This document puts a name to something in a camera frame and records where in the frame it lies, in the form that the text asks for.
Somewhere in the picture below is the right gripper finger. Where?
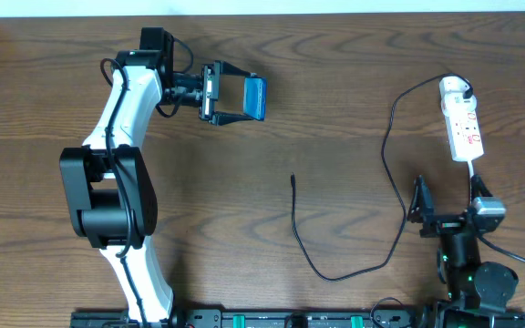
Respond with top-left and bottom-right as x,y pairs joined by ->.
407,175 -> 435,222
469,174 -> 493,200

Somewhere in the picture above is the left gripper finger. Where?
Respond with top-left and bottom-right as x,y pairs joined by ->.
210,112 -> 252,127
219,61 -> 258,78

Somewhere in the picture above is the blue Samsung Galaxy smartphone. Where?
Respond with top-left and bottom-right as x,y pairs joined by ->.
242,77 -> 267,121

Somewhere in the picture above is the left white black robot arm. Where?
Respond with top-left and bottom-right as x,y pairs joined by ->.
59,27 -> 267,327

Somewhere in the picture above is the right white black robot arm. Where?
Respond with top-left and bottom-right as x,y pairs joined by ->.
408,175 -> 525,328

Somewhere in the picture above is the white USB charger plug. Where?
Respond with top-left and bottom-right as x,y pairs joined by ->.
439,76 -> 477,117

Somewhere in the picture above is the white power strip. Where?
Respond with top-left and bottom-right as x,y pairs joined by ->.
443,109 -> 484,162

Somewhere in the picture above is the black USB charging cable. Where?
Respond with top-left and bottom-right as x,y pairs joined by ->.
290,72 -> 475,283

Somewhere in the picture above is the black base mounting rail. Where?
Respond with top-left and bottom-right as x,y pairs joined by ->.
70,308 -> 438,328

